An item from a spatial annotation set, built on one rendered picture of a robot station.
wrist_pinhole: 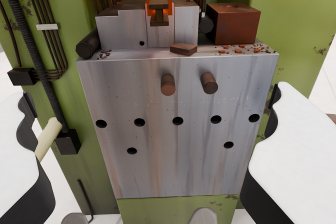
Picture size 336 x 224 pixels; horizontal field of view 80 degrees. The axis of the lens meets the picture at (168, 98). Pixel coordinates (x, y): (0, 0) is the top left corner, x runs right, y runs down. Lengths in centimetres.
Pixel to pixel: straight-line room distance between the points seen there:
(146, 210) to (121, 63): 51
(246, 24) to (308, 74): 36
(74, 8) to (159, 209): 64
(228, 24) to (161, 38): 14
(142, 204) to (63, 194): 75
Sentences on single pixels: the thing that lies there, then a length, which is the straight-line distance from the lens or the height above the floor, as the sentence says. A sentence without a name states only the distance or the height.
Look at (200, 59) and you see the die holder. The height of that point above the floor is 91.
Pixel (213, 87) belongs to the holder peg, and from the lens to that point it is 37.
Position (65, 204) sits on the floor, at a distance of 134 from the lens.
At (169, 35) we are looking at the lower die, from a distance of 43.
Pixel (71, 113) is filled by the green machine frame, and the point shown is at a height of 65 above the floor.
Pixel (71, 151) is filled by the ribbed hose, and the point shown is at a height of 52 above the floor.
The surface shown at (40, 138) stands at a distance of 71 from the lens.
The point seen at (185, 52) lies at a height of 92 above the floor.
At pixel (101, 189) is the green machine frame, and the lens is 105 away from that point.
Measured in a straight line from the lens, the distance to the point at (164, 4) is 31.
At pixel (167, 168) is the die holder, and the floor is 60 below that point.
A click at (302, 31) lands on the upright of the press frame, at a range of 69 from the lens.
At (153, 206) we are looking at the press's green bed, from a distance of 73.
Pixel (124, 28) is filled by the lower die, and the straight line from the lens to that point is 43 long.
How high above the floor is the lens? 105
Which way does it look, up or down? 33 degrees down
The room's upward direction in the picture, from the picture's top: 2 degrees counter-clockwise
